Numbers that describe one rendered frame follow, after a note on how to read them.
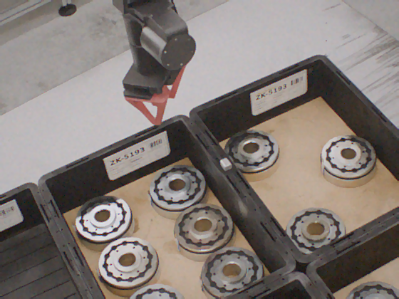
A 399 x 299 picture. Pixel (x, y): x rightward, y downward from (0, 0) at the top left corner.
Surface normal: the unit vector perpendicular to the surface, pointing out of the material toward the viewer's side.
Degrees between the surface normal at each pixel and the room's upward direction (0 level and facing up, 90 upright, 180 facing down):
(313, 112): 0
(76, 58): 0
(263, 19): 0
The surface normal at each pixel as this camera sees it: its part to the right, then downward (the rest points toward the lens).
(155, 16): 0.01, -0.69
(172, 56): 0.54, 0.56
